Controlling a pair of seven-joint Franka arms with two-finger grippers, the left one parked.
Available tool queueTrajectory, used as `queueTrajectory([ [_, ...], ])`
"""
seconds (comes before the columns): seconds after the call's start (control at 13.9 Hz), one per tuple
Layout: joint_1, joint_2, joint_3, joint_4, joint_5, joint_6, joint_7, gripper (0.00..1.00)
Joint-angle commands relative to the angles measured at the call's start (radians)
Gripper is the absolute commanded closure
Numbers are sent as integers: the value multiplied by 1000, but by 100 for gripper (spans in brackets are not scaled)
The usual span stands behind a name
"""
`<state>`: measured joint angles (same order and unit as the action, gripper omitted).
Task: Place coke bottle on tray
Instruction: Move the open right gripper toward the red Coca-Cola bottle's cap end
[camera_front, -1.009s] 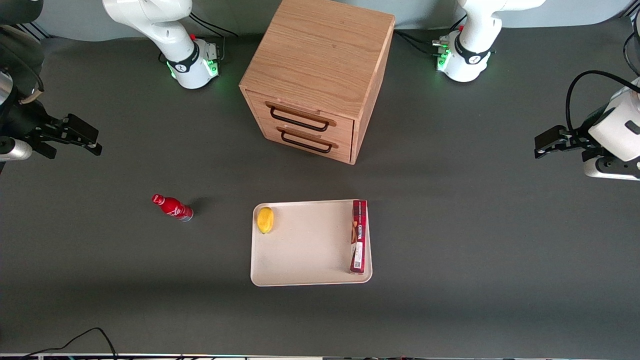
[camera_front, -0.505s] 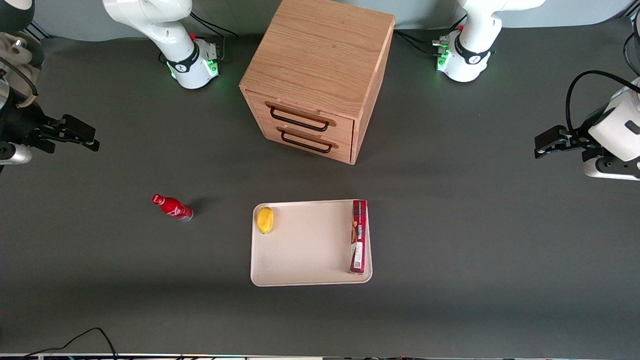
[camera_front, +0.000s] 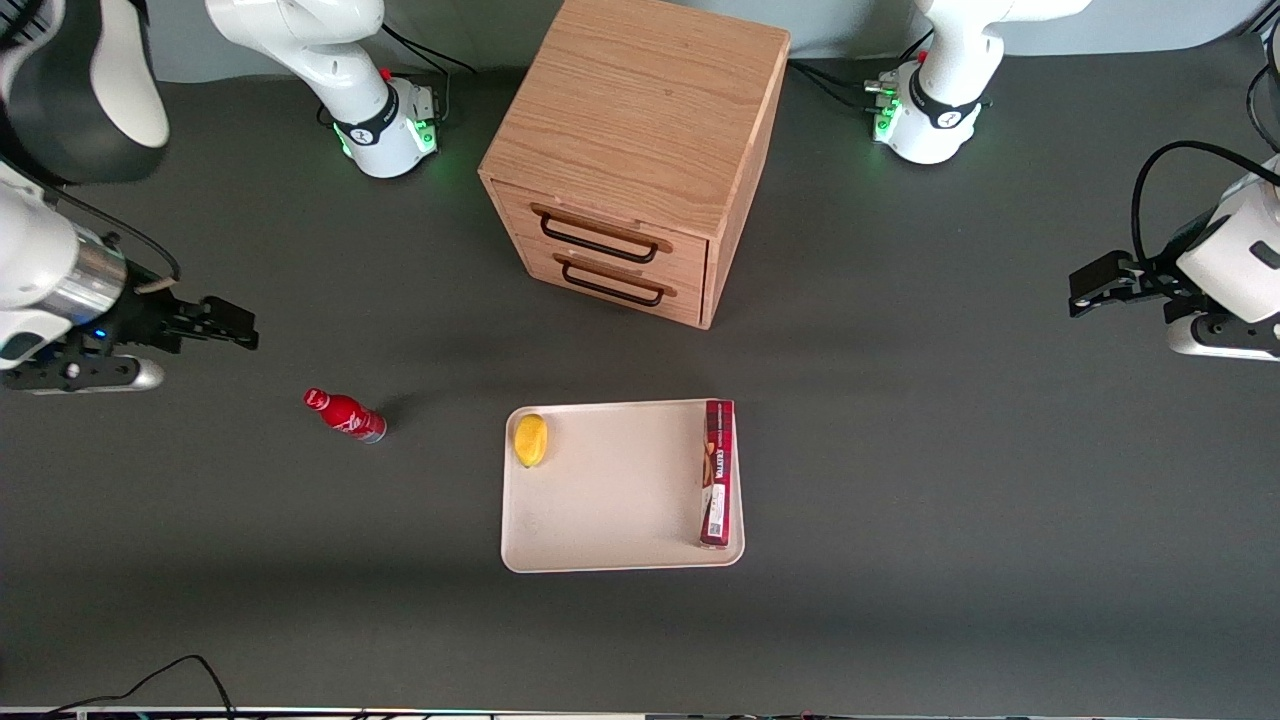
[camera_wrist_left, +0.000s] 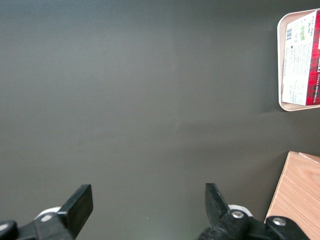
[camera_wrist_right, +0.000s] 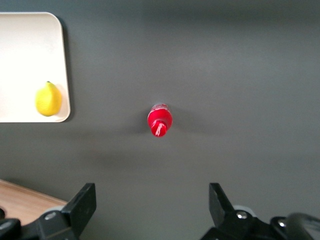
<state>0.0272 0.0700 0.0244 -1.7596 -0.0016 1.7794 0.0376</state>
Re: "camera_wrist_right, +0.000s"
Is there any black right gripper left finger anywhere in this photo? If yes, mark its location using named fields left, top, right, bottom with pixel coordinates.
left=23, top=182, right=97, bottom=240

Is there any red coke bottle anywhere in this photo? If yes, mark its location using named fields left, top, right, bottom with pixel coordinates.
left=146, top=102, right=174, bottom=139

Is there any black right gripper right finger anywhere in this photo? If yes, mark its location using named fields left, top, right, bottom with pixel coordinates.
left=199, top=182, right=272, bottom=240

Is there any white rounded tray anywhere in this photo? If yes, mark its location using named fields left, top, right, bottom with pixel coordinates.
left=0, top=11, right=71, bottom=123

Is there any light wooden board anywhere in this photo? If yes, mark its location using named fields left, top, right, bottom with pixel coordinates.
left=0, top=178, right=68, bottom=225

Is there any yellow lemon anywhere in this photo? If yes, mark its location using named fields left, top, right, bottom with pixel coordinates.
left=34, top=81, right=63, bottom=117

